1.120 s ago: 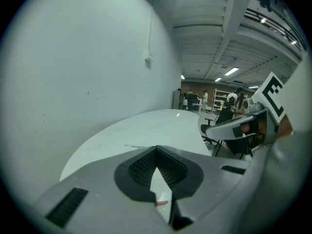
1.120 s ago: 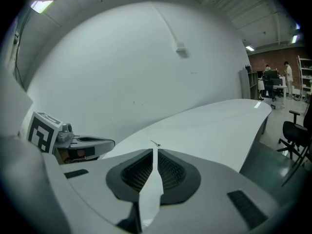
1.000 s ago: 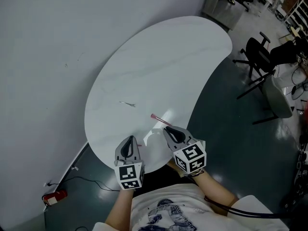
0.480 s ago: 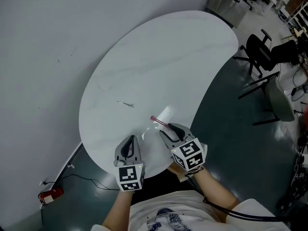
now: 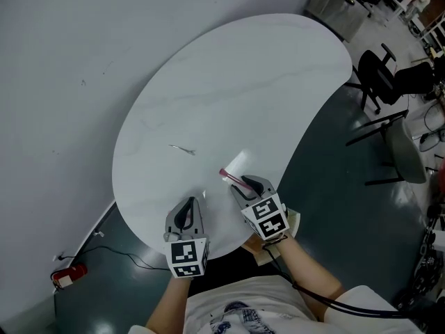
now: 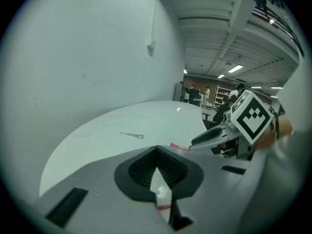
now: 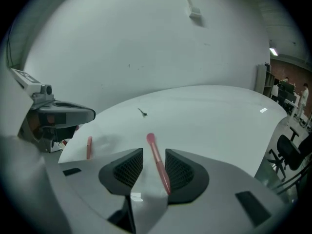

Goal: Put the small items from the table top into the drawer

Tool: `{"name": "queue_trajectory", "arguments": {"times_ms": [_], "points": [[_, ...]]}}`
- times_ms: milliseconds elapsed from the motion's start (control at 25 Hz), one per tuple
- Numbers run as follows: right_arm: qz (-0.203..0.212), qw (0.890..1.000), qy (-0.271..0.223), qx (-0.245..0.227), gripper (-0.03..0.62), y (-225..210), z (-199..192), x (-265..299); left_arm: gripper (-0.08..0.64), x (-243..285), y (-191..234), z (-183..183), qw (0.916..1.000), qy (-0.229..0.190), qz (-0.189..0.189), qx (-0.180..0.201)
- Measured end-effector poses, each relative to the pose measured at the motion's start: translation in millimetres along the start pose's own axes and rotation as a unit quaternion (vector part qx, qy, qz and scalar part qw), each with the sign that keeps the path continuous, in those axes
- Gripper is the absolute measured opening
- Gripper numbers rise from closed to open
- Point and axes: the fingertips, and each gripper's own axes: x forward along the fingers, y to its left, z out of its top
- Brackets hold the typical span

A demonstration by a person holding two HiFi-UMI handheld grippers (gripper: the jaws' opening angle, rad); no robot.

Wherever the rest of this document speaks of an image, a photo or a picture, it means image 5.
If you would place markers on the large wooden drawer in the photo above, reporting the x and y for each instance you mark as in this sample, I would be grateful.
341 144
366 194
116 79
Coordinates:
264 256

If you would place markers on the person's right forearm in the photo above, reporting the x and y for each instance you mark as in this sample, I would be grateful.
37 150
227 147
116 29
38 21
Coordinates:
306 273

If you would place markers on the white shelf rack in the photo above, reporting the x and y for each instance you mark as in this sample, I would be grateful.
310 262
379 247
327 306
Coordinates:
434 30

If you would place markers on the pile of black equipment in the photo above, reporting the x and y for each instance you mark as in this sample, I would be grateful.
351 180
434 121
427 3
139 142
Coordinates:
427 256

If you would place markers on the low grey table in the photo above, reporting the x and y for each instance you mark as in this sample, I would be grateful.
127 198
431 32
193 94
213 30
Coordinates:
351 16

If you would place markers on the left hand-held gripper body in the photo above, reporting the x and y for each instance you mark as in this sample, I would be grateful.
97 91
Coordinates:
187 256

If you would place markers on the grey shell chair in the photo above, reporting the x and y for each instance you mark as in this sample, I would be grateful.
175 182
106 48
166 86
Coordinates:
406 151

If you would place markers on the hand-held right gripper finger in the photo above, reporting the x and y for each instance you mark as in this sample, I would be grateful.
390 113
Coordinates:
262 185
241 200

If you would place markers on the white wall socket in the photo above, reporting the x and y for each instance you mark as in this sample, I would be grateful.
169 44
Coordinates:
55 257

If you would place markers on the person's left forearm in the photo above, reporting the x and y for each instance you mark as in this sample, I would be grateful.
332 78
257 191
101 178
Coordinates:
167 304

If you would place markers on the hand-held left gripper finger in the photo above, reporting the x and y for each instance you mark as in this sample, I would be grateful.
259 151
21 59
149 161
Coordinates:
171 221
198 221

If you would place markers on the person's white printed shirt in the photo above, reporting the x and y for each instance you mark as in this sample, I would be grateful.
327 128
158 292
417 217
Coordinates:
278 304

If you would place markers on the small white floor clip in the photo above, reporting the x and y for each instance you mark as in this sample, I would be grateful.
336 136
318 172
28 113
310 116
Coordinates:
99 234

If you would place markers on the black office chair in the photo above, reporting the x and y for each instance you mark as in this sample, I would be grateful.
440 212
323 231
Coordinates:
379 75

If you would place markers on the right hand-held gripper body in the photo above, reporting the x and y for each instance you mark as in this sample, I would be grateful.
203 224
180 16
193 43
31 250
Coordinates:
267 218

